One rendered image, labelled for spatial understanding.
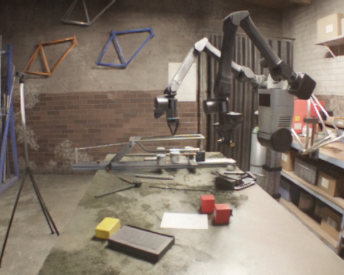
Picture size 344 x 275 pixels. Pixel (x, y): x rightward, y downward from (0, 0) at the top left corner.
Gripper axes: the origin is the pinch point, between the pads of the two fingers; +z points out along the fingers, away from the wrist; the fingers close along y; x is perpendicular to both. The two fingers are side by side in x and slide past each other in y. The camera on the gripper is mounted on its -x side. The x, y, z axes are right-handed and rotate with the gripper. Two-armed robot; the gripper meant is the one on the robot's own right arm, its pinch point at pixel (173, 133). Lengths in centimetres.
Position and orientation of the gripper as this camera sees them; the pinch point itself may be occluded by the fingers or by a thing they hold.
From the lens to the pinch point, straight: 150.6
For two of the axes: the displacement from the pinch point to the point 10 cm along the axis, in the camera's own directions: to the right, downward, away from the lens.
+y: 0.6, 1.7, -9.8
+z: 0.3, 9.9, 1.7
